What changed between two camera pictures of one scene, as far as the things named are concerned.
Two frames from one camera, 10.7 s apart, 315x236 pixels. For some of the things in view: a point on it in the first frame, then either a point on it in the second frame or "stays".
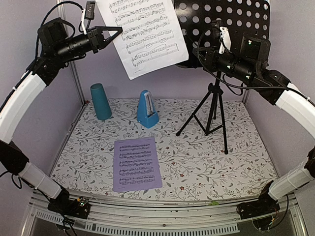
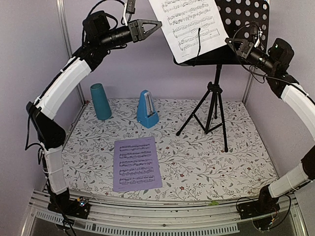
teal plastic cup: (101, 103) stays
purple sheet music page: (135, 164) stays
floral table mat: (206, 148) stays
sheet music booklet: (151, 40) → (180, 20)
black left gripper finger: (104, 41) → (143, 35)
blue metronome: (146, 114) stays
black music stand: (235, 18) stays
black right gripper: (209, 62) → (246, 48)
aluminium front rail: (164, 217) stays
